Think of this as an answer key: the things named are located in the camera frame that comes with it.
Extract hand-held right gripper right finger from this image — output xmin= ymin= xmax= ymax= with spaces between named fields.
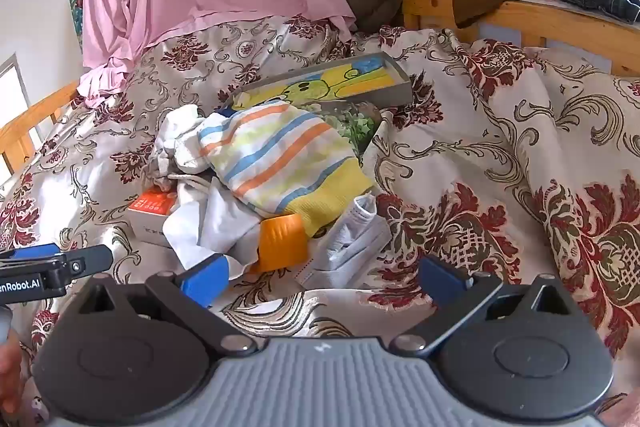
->
xmin=390 ymin=254 xmax=576 ymax=356

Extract orange strap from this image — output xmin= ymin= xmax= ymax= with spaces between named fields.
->
xmin=256 ymin=213 xmax=309 ymax=274

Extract grey sock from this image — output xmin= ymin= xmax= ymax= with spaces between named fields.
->
xmin=345 ymin=194 xmax=379 ymax=239

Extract grey tray with cartoon lining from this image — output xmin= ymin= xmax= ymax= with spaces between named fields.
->
xmin=227 ymin=53 xmax=415 ymax=118

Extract wall poster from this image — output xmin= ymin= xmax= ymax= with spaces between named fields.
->
xmin=69 ymin=0 xmax=85 ymax=40

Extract window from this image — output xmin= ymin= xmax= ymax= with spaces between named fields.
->
xmin=0 ymin=52 xmax=32 ymax=128

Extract person's left hand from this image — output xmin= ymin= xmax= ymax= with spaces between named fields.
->
xmin=0 ymin=336 xmax=25 ymax=414

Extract striped cloth pouch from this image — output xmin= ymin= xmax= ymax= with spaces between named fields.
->
xmin=197 ymin=102 xmax=375 ymax=238

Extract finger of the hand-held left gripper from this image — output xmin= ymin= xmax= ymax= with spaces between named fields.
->
xmin=0 ymin=243 xmax=62 ymax=260
xmin=59 ymin=245 xmax=115 ymax=280

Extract wooden bed rail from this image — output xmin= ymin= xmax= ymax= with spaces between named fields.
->
xmin=0 ymin=79 xmax=81 ymax=172

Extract orange and white carton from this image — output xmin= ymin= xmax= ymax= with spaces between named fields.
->
xmin=125 ymin=187 xmax=182 ymax=249

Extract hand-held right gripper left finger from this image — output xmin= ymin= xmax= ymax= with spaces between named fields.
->
xmin=65 ymin=253 xmax=269 ymax=358

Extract clear bag green contents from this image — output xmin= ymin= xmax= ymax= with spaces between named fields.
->
xmin=320 ymin=102 xmax=383 ymax=158

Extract grey drawstring pouch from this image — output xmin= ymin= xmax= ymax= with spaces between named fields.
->
xmin=144 ymin=151 xmax=217 ymax=195

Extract floral blanket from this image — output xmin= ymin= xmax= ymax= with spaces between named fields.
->
xmin=0 ymin=14 xmax=640 ymax=427

